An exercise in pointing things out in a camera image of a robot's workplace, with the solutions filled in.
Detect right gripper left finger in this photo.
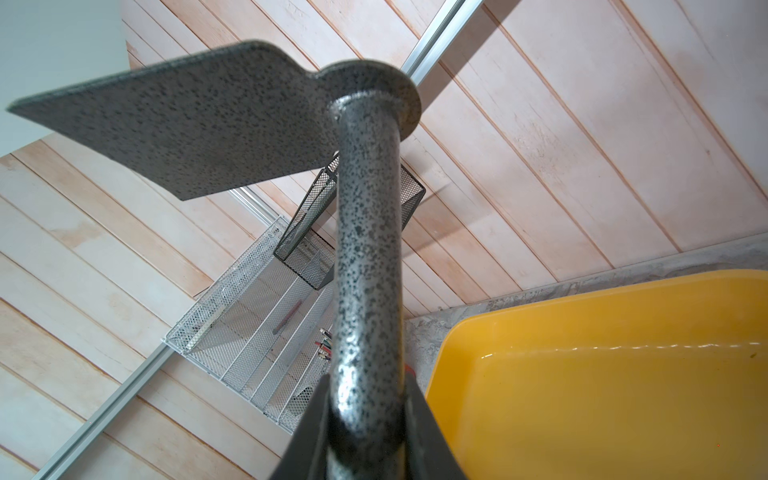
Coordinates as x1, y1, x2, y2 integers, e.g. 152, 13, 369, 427
270, 374, 330, 480

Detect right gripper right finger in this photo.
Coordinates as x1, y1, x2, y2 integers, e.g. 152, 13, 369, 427
405, 373, 466, 480

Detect yellow plastic storage box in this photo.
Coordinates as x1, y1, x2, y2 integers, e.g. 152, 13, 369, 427
426, 270, 767, 479

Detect grey speckled hoe red grip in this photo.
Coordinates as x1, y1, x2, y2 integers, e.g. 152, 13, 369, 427
9, 41, 422, 479

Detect pens in red bucket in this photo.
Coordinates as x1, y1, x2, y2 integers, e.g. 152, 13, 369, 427
315, 328, 333, 361

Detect white wire mesh shelf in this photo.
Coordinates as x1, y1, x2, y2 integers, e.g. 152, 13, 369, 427
164, 218, 336, 433

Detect black mesh wall basket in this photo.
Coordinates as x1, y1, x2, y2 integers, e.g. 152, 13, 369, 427
272, 151, 427, 292

